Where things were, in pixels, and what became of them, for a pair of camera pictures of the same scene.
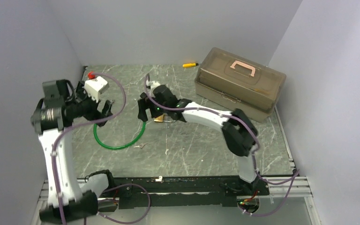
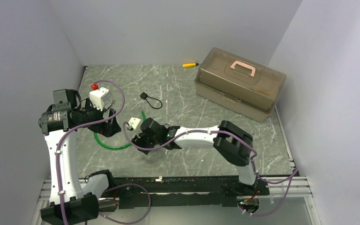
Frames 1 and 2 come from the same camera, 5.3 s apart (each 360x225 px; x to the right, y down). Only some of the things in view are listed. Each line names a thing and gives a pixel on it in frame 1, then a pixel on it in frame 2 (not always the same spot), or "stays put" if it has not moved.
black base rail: (183, 192) stays put
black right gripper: (142, 103) → (140, 142)
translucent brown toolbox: (238, 83) stays put
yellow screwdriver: (190, 65) stays put
